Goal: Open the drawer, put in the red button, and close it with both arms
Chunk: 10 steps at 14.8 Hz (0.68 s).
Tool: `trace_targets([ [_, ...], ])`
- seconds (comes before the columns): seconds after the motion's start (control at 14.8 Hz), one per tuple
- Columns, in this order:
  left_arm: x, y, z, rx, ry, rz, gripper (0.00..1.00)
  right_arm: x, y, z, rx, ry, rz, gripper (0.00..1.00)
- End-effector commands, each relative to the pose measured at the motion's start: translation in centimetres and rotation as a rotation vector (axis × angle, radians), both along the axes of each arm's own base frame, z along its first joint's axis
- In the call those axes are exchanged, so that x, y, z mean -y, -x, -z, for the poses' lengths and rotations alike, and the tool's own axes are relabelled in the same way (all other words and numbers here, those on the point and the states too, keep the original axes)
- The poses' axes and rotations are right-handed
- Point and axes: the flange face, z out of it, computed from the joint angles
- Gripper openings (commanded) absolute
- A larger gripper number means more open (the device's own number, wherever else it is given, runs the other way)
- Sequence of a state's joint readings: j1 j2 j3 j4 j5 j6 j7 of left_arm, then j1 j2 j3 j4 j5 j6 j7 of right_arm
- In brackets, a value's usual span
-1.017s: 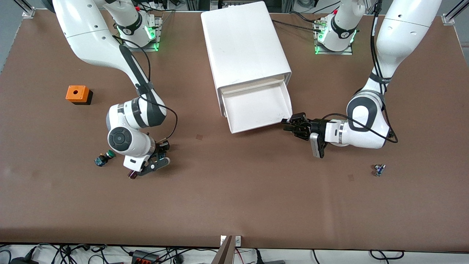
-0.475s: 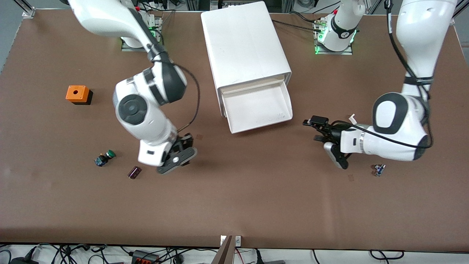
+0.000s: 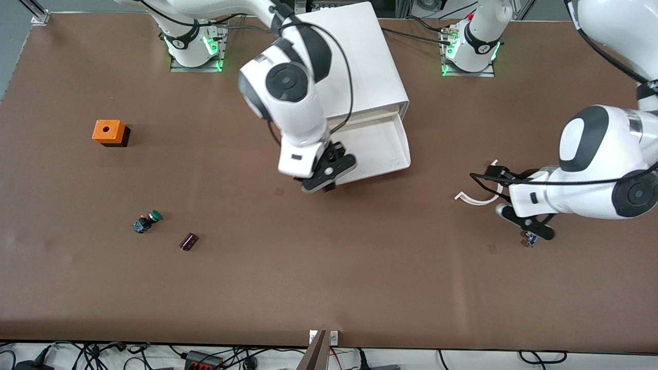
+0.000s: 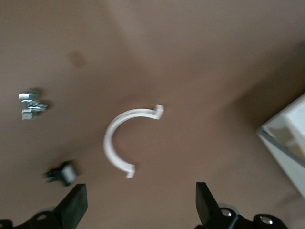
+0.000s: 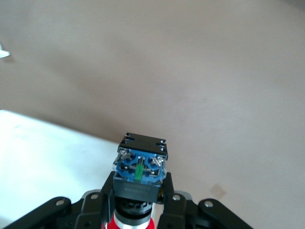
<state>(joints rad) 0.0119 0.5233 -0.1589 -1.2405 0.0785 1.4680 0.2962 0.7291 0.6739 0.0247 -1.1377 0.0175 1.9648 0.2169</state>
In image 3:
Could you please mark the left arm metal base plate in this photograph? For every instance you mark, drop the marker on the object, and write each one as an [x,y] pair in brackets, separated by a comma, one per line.
[446,69]

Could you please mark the white curved plastic strip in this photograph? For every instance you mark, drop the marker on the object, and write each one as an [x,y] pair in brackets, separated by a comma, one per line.
[475,199]

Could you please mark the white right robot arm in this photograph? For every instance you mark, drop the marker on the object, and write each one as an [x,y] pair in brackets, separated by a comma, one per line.
[288,82]

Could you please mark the white drawer cabinet housing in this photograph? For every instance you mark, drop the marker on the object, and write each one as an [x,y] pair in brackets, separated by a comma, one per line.
[370,61]

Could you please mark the black power plug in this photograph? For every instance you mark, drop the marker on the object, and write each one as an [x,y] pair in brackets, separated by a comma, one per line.
[33,365]

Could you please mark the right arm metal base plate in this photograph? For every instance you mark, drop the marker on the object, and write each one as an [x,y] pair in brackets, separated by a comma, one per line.
[221,51]

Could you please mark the brown camera stand post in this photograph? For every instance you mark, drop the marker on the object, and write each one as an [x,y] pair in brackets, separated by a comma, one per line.
[314,354]

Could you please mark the orange and black button box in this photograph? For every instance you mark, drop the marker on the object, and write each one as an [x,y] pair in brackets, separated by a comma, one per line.
[107,131]

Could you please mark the metal table corner bracket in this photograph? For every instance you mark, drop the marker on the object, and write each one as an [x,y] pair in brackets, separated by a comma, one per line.
[40,16]

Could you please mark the white table edge bracket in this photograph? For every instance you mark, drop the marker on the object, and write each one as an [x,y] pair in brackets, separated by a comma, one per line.
[334,337]

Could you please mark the small blue contact block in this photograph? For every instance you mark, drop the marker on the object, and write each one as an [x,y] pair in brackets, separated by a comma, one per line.
[530,240]

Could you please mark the white plastic drawer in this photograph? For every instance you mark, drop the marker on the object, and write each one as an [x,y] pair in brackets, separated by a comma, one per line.
[380,144]

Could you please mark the black power strip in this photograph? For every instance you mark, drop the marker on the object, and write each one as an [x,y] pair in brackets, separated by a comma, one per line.
[203,359]

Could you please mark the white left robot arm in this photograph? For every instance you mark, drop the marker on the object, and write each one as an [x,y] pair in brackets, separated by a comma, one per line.
[596,139]

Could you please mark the green push button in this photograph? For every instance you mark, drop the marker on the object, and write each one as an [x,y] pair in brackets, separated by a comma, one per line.
[148,221]

